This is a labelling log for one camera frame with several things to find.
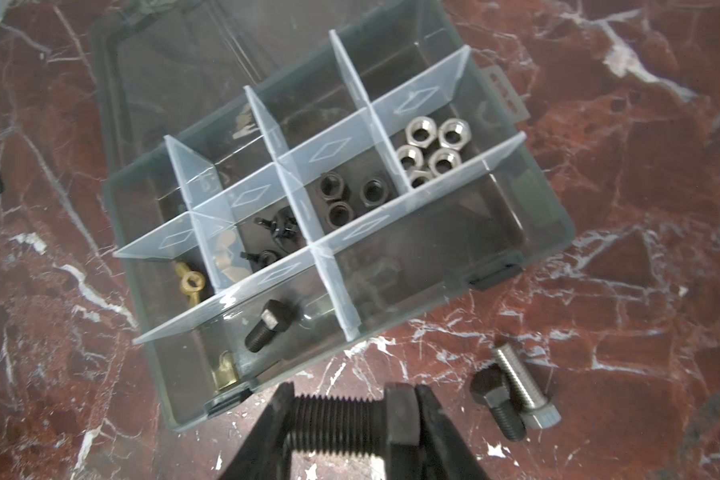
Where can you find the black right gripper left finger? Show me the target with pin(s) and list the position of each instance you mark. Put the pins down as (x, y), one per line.
(265, 453)

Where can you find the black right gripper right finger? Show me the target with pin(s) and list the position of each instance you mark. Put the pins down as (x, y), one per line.
(445, 454)

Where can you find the black hex bolt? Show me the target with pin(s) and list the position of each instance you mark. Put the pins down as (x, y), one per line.
(276, 317)
(386, 428)
(490, 388)

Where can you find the brass wing nut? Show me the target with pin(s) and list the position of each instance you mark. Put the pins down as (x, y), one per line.
(224, 373)
(192, 283)

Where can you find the black hex nut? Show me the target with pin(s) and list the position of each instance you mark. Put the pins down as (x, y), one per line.
(374, 192)
(339, 214)
(332, 187)

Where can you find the grey compartment organizer box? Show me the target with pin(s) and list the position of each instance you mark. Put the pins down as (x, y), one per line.
(289, 178)

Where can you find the silver hex nut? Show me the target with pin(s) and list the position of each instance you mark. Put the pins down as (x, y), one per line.
(443, 160)
(454, 133)
(421, 132)
(418, 177)
(410, 157)

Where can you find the black hex bolt upright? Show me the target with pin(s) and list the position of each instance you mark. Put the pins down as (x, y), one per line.
(490, 388)

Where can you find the silver hex bolt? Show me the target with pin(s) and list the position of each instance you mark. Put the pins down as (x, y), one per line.
(538, 411)

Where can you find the black wing nut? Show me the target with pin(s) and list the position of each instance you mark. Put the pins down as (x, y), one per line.
(262, 259)
(282, 227)

